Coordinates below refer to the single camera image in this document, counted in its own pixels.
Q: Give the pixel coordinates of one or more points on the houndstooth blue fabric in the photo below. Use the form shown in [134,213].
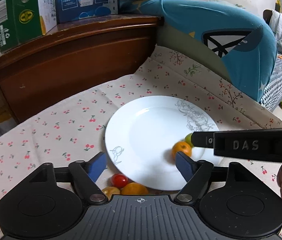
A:
[272,94]

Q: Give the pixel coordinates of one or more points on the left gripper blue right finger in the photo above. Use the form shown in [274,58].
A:
[197,175]

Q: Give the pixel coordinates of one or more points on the blue patterned cushion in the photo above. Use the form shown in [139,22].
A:
[244,42]

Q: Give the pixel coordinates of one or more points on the cherry print tablecloth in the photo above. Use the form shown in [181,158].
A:
[73,129]

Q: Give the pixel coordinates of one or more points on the red cherry tomato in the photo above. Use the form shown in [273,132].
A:
[119,180]

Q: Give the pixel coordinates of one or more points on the white floral plate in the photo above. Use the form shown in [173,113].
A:
[139,138]

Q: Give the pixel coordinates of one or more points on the dark wooden cabinet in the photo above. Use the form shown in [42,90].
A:
[74,57]

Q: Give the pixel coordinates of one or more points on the large orange tangerine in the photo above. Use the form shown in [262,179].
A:
[134,189]

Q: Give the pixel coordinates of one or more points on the green white cardboard box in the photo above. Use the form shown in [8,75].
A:
[25,20]

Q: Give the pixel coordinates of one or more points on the yellow brown longan fruit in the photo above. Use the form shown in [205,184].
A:
[110,191]

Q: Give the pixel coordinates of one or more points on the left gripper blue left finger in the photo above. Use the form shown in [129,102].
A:
[85,174]

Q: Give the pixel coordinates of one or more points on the small green fruit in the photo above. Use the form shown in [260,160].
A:
[187,139]

